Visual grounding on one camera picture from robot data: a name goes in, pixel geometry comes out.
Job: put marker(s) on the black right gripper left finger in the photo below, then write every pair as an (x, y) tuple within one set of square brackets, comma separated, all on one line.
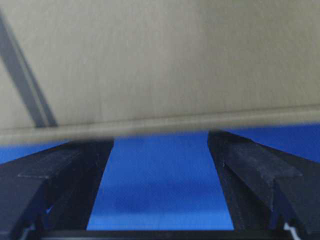
[(49, 195)]

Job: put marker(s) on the brown polymaker cardboard box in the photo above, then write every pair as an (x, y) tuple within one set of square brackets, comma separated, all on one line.
[(80, 69)]

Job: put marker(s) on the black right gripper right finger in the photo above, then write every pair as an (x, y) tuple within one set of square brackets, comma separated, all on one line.
[(266, 188)]

